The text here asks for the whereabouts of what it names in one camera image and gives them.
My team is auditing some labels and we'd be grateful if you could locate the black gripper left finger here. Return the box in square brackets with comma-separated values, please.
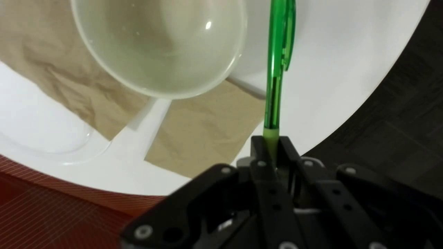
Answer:
[120, 136, 307, 249]

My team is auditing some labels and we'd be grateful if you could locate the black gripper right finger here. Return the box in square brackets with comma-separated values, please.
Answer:
[276, 136, 443, 249]

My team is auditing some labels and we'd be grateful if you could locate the green pen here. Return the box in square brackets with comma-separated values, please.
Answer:
[263, 0, 297, 169]

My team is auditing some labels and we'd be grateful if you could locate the pale ceramic bowl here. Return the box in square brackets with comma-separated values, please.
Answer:
[67, 0, 249, 101]

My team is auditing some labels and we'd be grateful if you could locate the small brown paper napkin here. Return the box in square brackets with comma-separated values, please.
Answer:
[142, 79, 267, 180]

